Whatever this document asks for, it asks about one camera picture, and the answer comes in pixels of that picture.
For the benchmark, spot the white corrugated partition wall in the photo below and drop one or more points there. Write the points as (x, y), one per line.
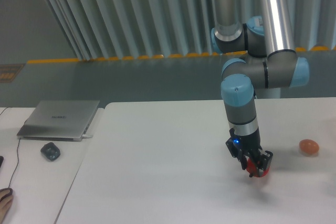
(130, 29)

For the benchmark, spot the silver closed laptop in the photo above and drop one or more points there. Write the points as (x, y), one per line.
(61, 120)

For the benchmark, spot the red pepper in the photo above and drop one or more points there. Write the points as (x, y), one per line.
(254, 171)

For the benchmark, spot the black computer mouse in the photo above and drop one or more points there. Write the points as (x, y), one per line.
(9, 192)

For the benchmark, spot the person's hand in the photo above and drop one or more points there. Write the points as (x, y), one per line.
(6, 203)

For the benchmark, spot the black keyboard edge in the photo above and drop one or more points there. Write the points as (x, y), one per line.
(1, 160)

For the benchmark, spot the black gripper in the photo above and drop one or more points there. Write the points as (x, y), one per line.
(249, 145)

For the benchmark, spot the brown egg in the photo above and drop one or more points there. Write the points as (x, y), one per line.
(308, 147)

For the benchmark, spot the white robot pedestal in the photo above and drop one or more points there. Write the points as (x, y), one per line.
(268, 93)

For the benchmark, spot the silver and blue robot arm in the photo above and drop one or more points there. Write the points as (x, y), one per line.
(269, 62)

